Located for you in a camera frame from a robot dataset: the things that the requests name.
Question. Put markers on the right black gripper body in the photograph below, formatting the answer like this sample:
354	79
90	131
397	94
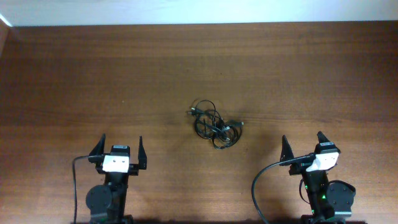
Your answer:
300	168

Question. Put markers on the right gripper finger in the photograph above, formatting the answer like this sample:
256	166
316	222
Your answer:
286	152
322	138

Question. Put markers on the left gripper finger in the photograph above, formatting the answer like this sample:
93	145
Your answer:
99	148
142	157

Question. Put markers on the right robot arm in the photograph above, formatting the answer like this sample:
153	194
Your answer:
330	200

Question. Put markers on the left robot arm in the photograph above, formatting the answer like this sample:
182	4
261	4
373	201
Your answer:
107	201

